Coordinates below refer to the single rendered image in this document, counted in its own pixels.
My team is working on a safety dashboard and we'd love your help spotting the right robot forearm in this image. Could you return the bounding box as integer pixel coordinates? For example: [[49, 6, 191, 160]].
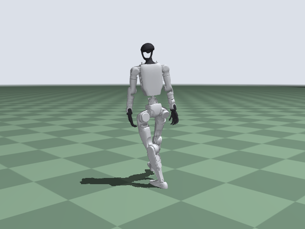
[[166, 89, 175, 109]]

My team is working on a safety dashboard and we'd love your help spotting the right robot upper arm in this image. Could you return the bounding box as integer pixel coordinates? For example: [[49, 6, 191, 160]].
[[161, 64, 172, 92]]

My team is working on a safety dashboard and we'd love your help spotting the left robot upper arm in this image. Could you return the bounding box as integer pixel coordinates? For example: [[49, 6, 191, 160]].
[[130, 66, 141, 94]]

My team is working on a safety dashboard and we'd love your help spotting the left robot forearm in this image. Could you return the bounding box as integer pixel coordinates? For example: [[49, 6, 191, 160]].
[[126, 87, 134, 113]]

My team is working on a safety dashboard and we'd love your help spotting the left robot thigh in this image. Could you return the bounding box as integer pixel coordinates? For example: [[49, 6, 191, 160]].
[[137, 110, 159, 154]]

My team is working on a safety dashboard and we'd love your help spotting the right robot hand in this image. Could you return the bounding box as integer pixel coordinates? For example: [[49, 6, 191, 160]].
[[169, 104, 179, 125]]

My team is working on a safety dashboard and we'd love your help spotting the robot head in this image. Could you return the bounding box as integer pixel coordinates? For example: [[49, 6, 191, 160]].
[[141, 43, 155, 64]]

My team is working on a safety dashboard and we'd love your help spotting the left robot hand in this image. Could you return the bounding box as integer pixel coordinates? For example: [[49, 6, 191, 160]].
[[127, 108, 137, 127]]

